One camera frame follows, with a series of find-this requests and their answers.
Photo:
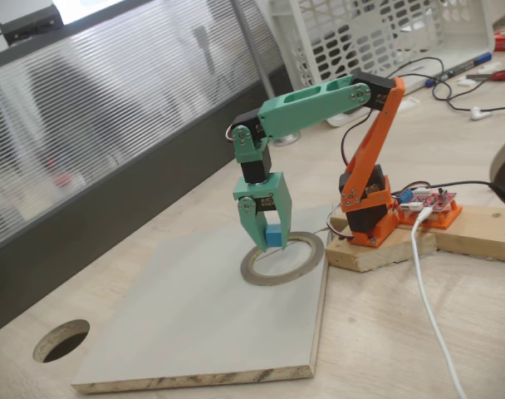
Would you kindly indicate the white chipboard panel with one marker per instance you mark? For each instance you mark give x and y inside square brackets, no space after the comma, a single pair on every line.
[194,311]

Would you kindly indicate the long wooden plank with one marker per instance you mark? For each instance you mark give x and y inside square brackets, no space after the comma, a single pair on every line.
[477,237]

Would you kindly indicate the small white plastic piece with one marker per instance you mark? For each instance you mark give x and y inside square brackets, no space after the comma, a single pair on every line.
[464,81]

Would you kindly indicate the metal partition post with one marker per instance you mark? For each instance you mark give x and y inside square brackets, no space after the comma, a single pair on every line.
[252,45]

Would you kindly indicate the frosted striped glass partition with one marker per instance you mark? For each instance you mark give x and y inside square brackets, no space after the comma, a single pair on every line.
[111,104]

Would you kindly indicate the white plastic basket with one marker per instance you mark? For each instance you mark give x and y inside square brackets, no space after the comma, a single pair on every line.
[443,25]

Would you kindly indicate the black box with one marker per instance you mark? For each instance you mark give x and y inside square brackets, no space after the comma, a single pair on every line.
[32,23]

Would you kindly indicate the green gripper black servo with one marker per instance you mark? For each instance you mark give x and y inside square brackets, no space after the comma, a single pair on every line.
[277,192]

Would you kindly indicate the blue marker pen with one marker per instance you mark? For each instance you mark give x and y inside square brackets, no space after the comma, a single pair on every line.
[460,68]

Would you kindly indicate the red controller board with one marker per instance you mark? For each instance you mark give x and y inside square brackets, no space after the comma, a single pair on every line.
[433,200]

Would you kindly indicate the white flat object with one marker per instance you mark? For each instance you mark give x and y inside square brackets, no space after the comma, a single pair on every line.
[339,120]

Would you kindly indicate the blue cube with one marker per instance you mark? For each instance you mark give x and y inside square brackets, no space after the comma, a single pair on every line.
[273,236]

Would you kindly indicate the white earbud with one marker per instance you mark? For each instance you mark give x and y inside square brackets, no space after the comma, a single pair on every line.
[477,113]

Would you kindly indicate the round metal disc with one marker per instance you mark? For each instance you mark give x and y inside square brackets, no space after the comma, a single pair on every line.
[286,140]

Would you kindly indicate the wooden base block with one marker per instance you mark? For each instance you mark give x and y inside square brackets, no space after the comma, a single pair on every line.
[381,253]

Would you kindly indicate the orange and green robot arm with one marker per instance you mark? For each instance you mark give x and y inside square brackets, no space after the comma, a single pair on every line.
[302,108]

